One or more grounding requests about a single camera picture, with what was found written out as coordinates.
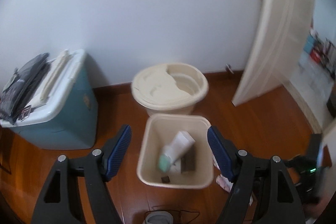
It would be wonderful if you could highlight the green soap bar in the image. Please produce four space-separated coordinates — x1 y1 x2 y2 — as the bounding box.
157 154 171 173

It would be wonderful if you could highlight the long white barcode box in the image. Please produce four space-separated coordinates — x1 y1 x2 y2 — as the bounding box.
162 131 195 165

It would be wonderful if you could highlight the beige square trash bin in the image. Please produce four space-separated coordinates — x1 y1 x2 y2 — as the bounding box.
137 114 214 189

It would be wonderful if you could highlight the person's right hand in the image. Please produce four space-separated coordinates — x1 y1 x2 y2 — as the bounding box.
303 197 330 219

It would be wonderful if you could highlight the sandwich picture snack bag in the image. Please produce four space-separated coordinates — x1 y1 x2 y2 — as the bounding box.
213 155 253 206

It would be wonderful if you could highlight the teal cooler box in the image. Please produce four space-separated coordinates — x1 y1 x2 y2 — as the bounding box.
1 50 98 150

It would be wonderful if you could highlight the grey slipper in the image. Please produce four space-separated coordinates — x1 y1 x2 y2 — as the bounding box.
143 211 174 224

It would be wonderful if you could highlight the round beige lidded bucket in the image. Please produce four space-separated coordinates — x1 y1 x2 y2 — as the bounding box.
131 63 209 116

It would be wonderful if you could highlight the black bag on cooler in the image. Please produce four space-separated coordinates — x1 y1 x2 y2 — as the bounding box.
1 53 51 124

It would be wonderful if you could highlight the white door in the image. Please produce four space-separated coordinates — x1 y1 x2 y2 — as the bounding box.
232 0 315 106

